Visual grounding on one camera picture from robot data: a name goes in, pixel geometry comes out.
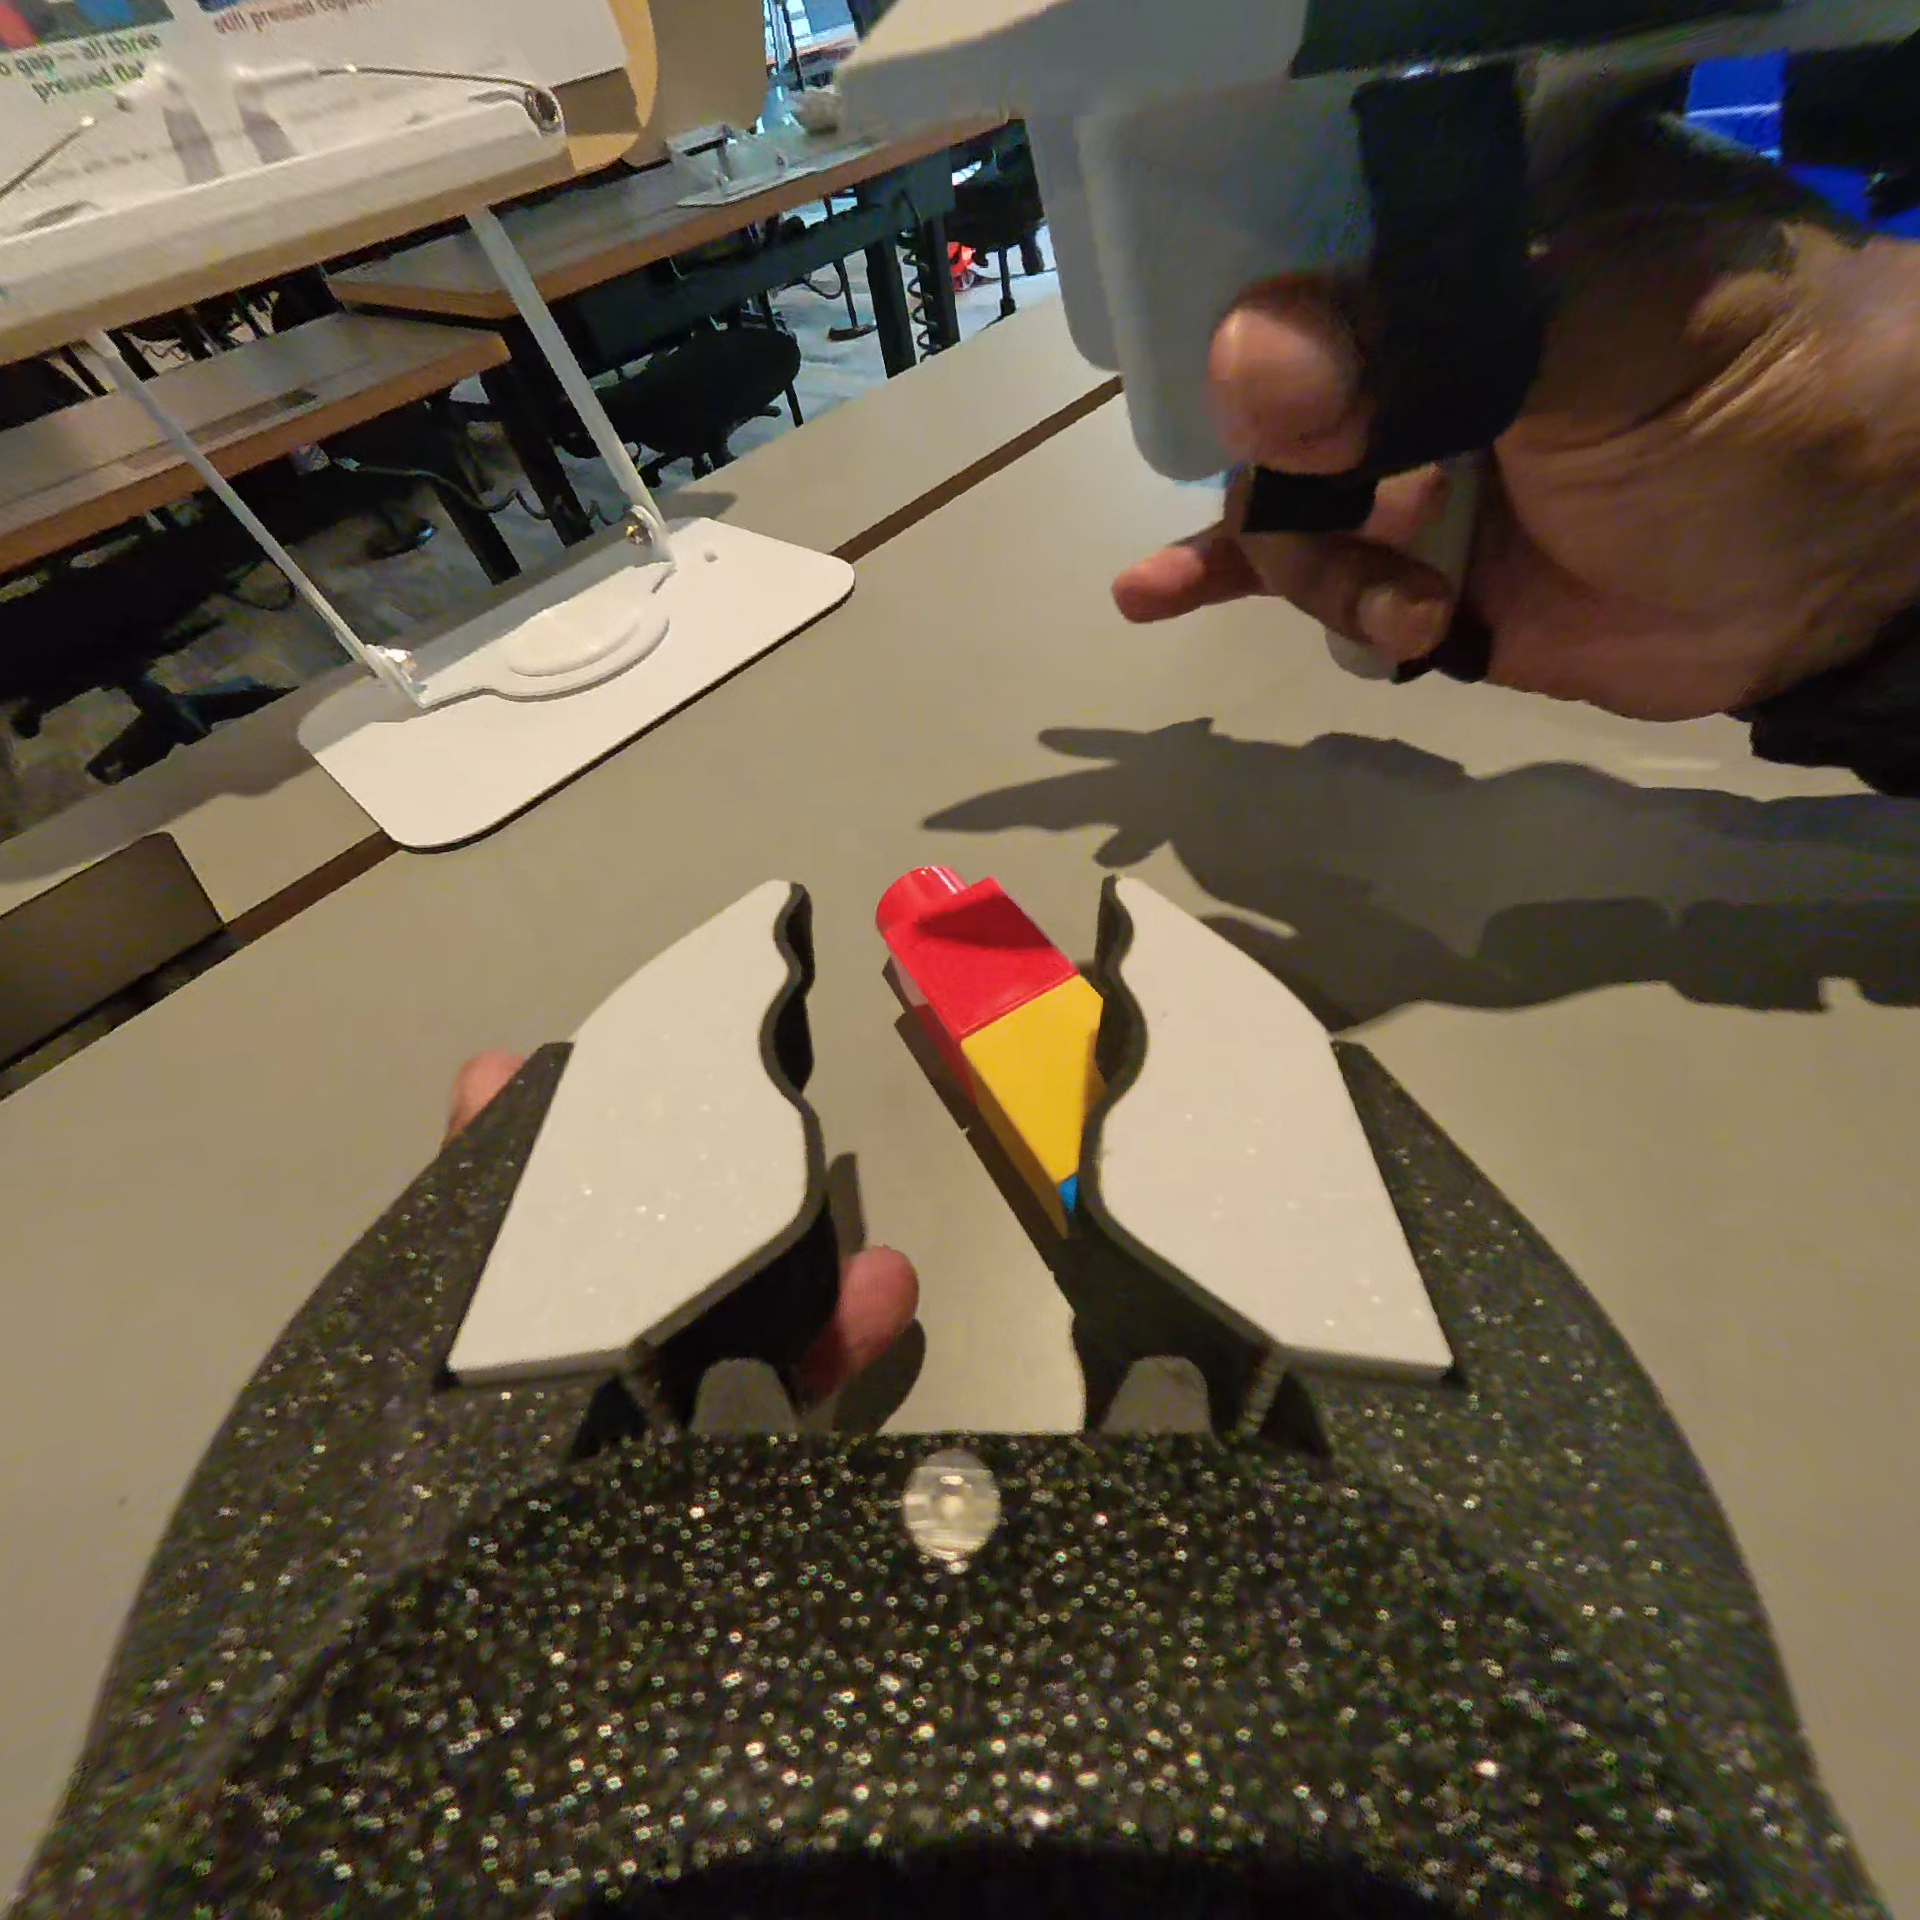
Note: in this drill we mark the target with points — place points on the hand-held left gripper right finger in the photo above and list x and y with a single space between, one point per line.
1261 1154

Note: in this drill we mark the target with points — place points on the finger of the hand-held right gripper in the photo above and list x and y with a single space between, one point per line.
1020 52

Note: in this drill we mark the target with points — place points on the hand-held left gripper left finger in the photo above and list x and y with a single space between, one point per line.
661 1140

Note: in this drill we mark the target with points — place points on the yellow mega block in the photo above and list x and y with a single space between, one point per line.
1043 1081

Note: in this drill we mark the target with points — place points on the red mega block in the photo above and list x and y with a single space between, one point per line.
974 961

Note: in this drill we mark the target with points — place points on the person's left hand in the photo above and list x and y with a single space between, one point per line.
870 1313

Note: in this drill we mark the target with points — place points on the person's right hand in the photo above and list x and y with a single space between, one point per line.
1694 480

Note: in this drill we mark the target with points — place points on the small red object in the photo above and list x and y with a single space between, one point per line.
969 270

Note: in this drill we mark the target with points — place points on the wooden board on stand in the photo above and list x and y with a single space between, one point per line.
705 60

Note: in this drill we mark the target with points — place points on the white stand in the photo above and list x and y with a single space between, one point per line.
601 705

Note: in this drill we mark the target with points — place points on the black office chair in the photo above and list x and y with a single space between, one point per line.
91 631
705 383

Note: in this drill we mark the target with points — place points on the wooden table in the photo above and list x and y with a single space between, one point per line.
601 241
225 391

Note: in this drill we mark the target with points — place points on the dark chair back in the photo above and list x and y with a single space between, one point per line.
91 945

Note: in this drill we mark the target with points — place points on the printed sign board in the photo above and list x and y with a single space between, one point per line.
225 225

